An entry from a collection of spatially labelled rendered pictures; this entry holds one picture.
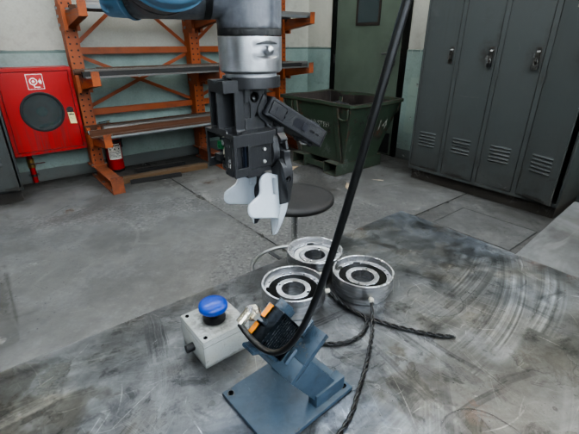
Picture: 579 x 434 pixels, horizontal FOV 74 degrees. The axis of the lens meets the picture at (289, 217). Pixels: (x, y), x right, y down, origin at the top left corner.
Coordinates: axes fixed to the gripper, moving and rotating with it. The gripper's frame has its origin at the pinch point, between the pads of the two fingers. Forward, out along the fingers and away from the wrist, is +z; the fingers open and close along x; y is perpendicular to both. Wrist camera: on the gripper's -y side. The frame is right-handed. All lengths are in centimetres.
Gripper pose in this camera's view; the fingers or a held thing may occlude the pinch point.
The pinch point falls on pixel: (268, 219)
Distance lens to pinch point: 56.9
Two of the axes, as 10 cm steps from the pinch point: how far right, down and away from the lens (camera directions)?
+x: 6.2, 3.3, -7.1
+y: -7.8, 2.6, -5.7
